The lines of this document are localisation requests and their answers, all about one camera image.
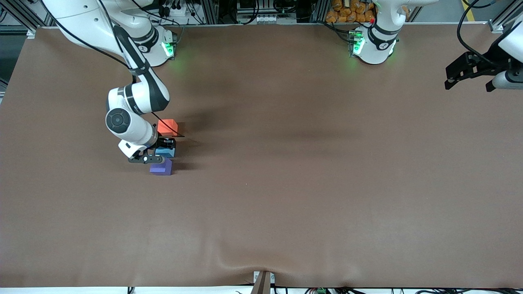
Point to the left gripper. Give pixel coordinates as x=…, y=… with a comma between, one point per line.
x=491, y=60

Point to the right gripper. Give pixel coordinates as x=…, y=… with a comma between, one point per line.
x=166, y=143

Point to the purple cube block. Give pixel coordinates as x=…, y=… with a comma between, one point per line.
x=161, y=170

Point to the white power strip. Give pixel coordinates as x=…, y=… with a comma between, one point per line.
x=261, y=19

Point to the aluminium frame corner bracket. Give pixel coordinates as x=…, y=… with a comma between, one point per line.
x=496, y=26

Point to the green terminal connector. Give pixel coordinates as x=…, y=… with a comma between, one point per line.
x=321, y=291

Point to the orange netted bag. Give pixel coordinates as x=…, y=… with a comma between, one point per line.
x=347, y=12

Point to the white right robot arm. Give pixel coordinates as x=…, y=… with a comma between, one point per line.
x=139, y=98

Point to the thin flat black bracket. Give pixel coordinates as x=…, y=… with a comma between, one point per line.
x=175, y=134

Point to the brown table cloth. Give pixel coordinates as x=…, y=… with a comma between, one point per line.
x=327, y=204

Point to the orange cube block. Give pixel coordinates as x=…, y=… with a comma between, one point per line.
x=162, y=130

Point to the blue cube block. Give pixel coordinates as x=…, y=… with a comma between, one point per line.
x=168, y=153

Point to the aluminium frame strut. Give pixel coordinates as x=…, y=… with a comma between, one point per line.
x=20, y=12

